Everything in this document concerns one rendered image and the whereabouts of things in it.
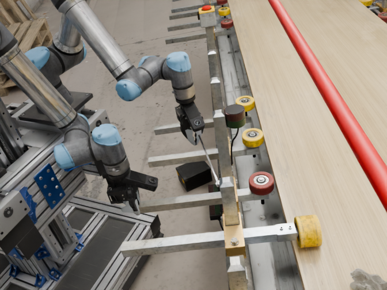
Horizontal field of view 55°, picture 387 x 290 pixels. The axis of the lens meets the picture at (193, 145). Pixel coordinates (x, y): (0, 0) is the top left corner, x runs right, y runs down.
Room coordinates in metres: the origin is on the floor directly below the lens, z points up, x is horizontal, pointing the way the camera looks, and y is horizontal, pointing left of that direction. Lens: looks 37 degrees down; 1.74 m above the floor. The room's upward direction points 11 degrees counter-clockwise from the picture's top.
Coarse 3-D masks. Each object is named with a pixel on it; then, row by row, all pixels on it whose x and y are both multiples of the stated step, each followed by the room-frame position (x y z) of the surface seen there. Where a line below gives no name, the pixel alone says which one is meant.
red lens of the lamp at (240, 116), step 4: (244, 108) 0.91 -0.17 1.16; (244, 112) 0.90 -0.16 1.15; (228, 116) 0.90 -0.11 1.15; (232, 116) 0.89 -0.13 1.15; (236, 116) 0.89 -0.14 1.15; (240, 116) 0.89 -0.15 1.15; (244, 116) 0.90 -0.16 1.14; (228, 120) 0.90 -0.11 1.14; (232, 120) 0.89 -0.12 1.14; (236, 120) 0.89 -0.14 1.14
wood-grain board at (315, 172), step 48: (240, 0) 2.75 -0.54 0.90; (288, 0) 2.54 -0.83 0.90; (336, 0) 2.35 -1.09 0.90; (240, 48) 1.92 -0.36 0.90; (288, 48) 1.79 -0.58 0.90; (336, 48) 1.68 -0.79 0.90; (384, 48) 1.58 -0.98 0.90; (288, 96) 1.34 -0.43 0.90; (384, 96) 1.20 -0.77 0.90; (288, 144) 1.02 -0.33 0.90; (336, 144) 0.97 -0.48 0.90; (384, 144) 0.92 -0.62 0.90; (288, 192) 0.80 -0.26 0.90; (336, 192) 0.76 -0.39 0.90; (336, 240) 0.59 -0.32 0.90; (384, 240) 0.57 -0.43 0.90; (336, 288) 0.46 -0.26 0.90
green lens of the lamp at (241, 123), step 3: (225, 120) 0.92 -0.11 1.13; (243, 120) 0.89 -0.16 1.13; (228, 123) 0.90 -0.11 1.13; (231, 123) 0.89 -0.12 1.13; (234, 123) 0.89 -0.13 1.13; (237, 123) 0.89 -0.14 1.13; (240, 123) 0.89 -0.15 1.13; (243, 123) 0.89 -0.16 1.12; (228, 126) 0.90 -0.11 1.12; (231, 126) 0.89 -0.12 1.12; (234, 126) 0.89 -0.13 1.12; (237, 126) 0.89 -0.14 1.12; (240, 126) 0.89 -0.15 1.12
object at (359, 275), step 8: (352, 272) 0.49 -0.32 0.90; (360, 272) 0.48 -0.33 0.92; (360, 280) 0.47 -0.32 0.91; (368, 280) 0.46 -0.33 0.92; (376, 280) 0.46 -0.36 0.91; (352, 288) 0.46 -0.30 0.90; (360, 288) 0.45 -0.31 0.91; (368, 288) 0.44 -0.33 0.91; (376, 288) 0.44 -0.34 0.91; (384, 288) 0.44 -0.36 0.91
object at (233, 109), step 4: (236, 104) 0.94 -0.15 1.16; (228, 108) 0.93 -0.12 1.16; (232, 108) 0.92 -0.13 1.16; (236, 108) 0.92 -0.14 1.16; (240, 108) 0.91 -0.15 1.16; (228, 112) 0.90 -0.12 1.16; (232, 112) 0.90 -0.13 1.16; (236, 112) 0.90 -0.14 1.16; (240, 112) 0.89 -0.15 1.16; (240, 120) 0.89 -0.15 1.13; (228, 128) 0.92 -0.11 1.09; (228, 132) 0.91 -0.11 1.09; (236, 136) 0.91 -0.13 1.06; (232, 140) 0.92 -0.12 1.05; (232, 144) 0.92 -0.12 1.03; (232, 156) 0.92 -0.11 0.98; (232, 160) 0.92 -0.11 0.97; (232, 164) 0.92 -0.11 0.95
